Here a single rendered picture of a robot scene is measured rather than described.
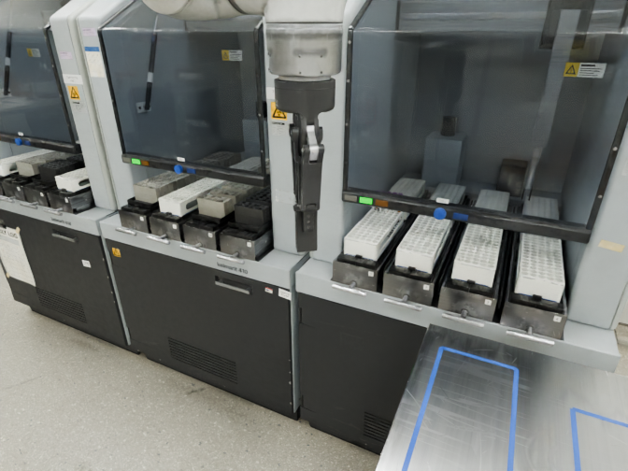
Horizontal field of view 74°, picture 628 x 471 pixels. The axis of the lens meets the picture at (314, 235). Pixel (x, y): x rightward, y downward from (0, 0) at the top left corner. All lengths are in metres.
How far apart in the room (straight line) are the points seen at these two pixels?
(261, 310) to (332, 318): 0.27
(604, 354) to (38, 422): 1.95
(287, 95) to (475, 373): 0.62
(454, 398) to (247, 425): 1.14
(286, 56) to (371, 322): 0.91
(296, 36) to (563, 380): 0.75
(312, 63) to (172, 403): 1.67
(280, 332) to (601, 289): 0.92
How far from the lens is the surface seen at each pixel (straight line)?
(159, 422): 1.92
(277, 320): 1.43
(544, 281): 1.14
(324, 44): 0.50
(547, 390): 0.90
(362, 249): 1.19
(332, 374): 1.46
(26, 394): 2.27
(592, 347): 1.20
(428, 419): 0.78
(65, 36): 1.79
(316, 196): 0.54
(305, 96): 0.51
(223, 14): 0.59
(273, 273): 1.33
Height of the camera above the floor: 1.40
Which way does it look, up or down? 26 degrees down
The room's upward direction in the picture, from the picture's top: straight up
